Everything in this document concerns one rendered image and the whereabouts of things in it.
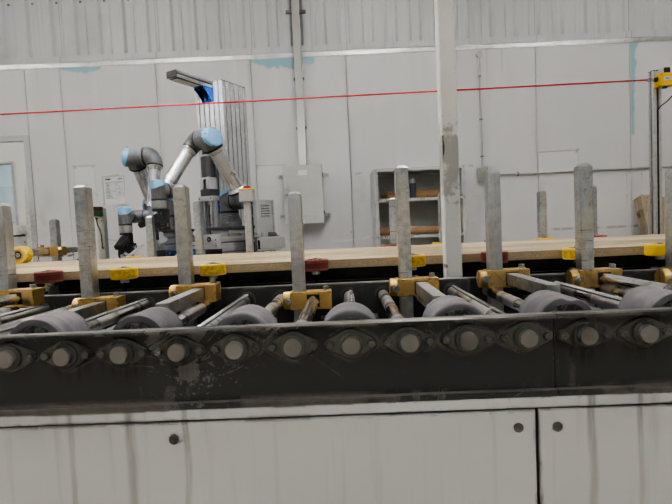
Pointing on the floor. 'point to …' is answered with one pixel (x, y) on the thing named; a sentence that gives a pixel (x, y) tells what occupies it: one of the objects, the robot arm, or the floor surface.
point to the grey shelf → (423, 206)
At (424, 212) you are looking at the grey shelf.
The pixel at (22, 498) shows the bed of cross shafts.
